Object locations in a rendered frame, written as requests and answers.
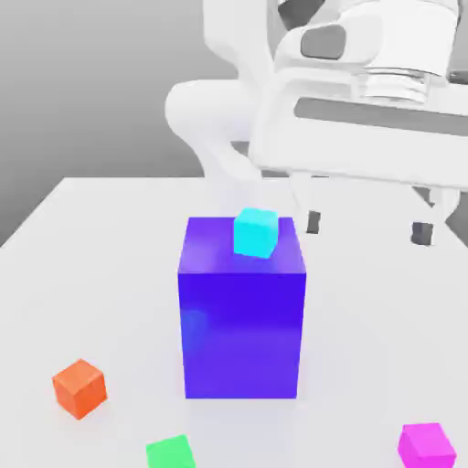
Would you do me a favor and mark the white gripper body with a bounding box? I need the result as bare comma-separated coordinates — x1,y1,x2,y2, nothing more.
250,69,468,190

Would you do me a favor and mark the small cyan cube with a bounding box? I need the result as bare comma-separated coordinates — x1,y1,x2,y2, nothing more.
232,207,280,260

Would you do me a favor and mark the small magenta cube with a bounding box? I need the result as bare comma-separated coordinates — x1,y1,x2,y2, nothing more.
397,421,458,468

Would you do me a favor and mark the small green cube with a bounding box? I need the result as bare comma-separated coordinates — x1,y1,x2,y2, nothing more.
144,433,197,468

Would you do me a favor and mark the small orange cube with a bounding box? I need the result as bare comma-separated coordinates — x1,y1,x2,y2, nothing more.
51,357,109,420

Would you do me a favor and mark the large purple box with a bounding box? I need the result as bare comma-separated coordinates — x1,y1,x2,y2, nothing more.
176,216,307,400

